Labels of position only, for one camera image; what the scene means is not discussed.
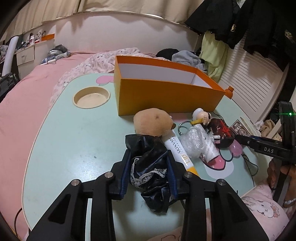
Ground white skincare tube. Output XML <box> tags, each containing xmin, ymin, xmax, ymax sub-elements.
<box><xmin>162</xmin><ymin>130</ymin><xmax>198</xmax><ymax>176</ymax></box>

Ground black satin lace cloth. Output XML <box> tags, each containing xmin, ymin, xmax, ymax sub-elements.
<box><xmin>125</xmin><ymin>134</ymin><xmax>172</xmax><ymax>213</ymax></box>

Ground clear plastic item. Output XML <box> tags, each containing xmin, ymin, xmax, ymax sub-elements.
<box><xmin>179</xmin><ymin>124</ymin><xmax>219</xmax><ymax>163</ymax></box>

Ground pink round case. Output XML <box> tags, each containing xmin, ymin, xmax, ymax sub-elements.
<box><xmin>229</xmin><ymin>140</ymin><xmax>243</xmax><ymax>158</ymax></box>

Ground brown plush toy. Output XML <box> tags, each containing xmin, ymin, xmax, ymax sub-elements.
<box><xmin>133</xmin><ymin>108</ymin><xmax>176</xmax><ymax>137</ymax></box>

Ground brown patterned card box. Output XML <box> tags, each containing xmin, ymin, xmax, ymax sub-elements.
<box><xmin>230</xmin><ymin>120</ymin><xmax>251</xmax><ymax>137</ymax></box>

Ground cartoon figure keychain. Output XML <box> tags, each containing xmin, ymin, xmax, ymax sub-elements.
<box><xmin>191</xmin><ymin>108</ymin><xmax>212</xmax><ymax>126</ymax></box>

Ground dark red black box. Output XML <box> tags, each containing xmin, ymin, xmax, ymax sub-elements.
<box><xmin>208</xmin><ymin>118</ymin><xmax>234</xmax><ymax>148</ymax></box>

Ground orange cardboard box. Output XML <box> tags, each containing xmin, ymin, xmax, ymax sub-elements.
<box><xmin>114</xmin><ymin>56</ymin><xmax>225</xmax><ymax>116</ymax></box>

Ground mint green lap table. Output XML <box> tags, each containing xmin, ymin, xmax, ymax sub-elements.
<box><xmin>21</xmin><ymin>72</ymin><xmax>261</xmax><ymax>241</ymax></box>

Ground orange bottle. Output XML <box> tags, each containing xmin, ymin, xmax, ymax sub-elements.
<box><xmin>225</xmin><ymin>86</ymin><xmax>234</xmax><ymax>99</ymax></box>

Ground pink floral duvet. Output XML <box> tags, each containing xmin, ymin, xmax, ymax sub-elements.
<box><xmin>49</xmin><ymin>48</ymin><xmax>166</xmax><ymax>109</ymax></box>

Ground grey garment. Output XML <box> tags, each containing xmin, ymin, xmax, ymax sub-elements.
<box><xmin>171</xmin><ymin>50</ymin><xmax>208</xmax><ymax>74</ymax></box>

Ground black garment on bed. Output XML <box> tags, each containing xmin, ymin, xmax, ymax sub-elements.
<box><xmin>156</xmin><ymin>48</ymin><xmax>179</xmax><ymax>61</ymax></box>

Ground pink bed sheet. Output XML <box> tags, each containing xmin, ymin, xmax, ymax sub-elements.
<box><xmin>0</xmin><ymin>52</ymin><xmax>92</xmax><ymax>239</ymax></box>

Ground light green garment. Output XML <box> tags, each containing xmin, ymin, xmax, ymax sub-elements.
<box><xmin>200</xmin><ymin>31</ymin><xmax>229</xmax><ymax>82</ymax></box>

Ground hanging black clothes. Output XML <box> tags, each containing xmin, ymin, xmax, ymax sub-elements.
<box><xmin>185</xmin><ymin>0</ymin><xmax>295</xmax><ymax>71</ymax></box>

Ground grey bundle on bed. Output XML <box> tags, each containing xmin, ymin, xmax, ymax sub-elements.
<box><xmin>41</xmin><ymin>45</ymin><xmax>71</xmax><ymax>65</ymax></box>

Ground white nightstand drawer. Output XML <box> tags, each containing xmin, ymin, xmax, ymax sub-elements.
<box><xmin>15</xmin><ymin>45</ymin><xmax>36</xmax><ymax>67</ymax></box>

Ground white roll tube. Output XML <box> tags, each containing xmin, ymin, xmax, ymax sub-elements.
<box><xmin>2</xmin><ymin>36</ymin><xmax>19</xmax><ymax>76</ymax></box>

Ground beige curtain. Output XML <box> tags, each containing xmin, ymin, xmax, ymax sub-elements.
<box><xmin>3</xmin><ymin>0</ymin><xmax>203</xmax><ymax>40</ymax></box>

